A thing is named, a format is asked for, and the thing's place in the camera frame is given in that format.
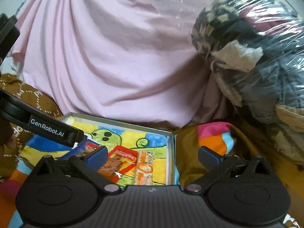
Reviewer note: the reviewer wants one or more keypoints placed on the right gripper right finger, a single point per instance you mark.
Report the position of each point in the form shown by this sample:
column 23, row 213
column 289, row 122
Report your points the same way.
column 216, row 165

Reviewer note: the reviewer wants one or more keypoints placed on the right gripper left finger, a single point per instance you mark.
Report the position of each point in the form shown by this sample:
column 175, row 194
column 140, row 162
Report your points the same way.
column 87, row 167

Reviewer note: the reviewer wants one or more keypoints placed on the red snack packet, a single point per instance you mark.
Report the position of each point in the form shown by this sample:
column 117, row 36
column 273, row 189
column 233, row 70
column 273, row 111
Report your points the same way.
column 120, row 160

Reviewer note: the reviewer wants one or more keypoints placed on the grey cardboard box tray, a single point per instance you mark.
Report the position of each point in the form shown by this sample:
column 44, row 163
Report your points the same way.
column 111, row 133

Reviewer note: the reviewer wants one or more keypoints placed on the colourful cartoon blanket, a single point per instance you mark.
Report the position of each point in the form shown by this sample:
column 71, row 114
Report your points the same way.
column 218, row 136

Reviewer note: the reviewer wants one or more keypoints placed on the brown patterned pillow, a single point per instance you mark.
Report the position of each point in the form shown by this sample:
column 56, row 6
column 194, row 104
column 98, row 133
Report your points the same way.
column 14, row 140

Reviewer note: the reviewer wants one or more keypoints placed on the orange white snack packet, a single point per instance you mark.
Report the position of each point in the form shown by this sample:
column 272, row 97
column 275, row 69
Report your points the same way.
column 144, row 168

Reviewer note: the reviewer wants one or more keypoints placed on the pink bed sheet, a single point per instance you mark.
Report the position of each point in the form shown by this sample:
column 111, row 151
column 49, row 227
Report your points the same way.
column 126, row 60

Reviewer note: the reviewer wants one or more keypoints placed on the clear bag of clothes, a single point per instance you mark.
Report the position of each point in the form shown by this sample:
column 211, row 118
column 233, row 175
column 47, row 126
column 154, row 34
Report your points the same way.
column 254, row 49

